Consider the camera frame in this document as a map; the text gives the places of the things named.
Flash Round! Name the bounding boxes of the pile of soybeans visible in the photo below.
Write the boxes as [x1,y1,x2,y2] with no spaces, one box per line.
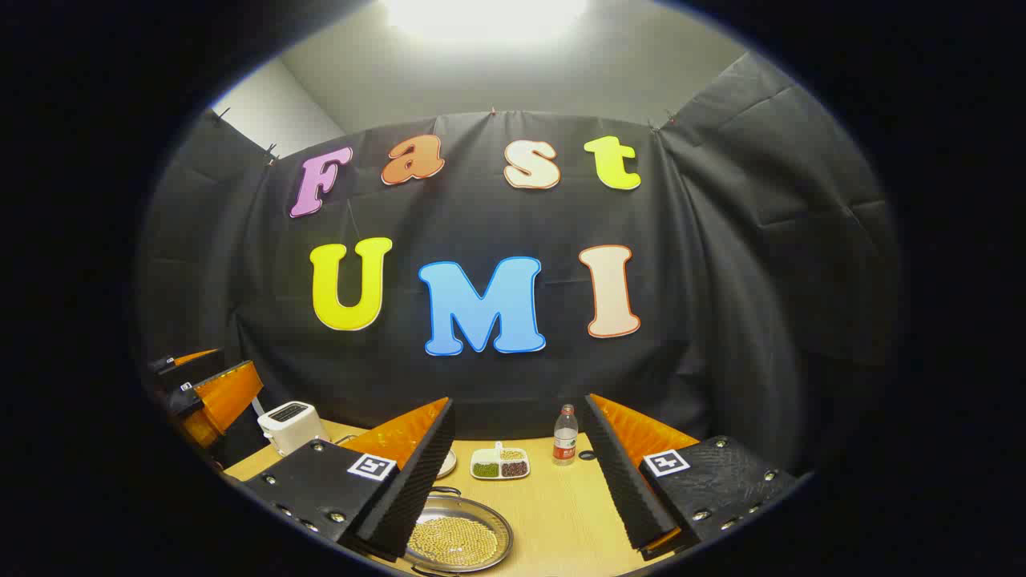
[409,515,499,568]

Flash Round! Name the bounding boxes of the ceiling light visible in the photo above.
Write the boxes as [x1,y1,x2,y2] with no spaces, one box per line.
[383,0,590,42]

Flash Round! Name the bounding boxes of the steel pot with black handles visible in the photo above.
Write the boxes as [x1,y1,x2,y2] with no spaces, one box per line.
[405,486,514,574]

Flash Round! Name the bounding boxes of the white toaster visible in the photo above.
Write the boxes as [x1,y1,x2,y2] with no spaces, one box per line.
[256,401,331,458]

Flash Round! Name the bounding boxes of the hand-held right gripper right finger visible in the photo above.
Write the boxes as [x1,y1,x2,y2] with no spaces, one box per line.
[581,393,804,560]

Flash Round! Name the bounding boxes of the clear plastic water bottle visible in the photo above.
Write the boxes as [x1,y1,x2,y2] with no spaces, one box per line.
[552,404,579,466]

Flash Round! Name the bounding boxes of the white divided bean dish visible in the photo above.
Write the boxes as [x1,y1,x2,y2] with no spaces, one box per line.
[470,442,531,481]

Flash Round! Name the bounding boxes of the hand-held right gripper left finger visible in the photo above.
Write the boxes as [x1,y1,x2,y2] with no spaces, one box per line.
[240,397,456,562]

